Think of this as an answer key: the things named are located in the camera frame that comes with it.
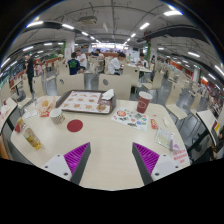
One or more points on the clear bottle of yellow tea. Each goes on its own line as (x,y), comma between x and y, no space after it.
(32,138)

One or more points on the white paper napkin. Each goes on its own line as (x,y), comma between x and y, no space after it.
(108,94)

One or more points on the brown houndstooth mug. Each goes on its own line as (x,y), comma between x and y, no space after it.
(57,116)

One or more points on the orange white food wrapper bag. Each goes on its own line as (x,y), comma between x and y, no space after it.
(45,104)

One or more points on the flat round red coaster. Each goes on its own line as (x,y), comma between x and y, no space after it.
(74,125)

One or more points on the white paper with red print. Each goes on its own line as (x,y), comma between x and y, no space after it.
(180,156)

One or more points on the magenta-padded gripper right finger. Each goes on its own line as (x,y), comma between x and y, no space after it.
(146,158)

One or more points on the ceiling air conditioner unit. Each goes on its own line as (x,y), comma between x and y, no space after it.
(87,20)

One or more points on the clear wrapped leaflet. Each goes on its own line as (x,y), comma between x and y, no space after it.
(164,137)

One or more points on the white printed card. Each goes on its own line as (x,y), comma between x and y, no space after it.
(29,115)

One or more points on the red paper cup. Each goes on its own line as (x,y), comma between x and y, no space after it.
(143,102)

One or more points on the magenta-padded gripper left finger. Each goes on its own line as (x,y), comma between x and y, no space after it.
(77,158)

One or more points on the group of beige chairs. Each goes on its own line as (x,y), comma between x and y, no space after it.
(156,81)

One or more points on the person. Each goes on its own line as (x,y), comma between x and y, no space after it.
(73,65)
(115,65)
(82,60)
(60,62)
(30,71)
(142,62)
(218,144)

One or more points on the red sauce packet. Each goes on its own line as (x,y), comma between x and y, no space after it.
(153,124)
(44,114)

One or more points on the neighbouring beige table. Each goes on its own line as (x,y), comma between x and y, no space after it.
(206,121)
(6,115)

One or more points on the dark food tray with liner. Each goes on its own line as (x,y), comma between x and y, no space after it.
(83,101)

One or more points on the group of ceiling lights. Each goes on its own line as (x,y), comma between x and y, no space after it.
(172,13)

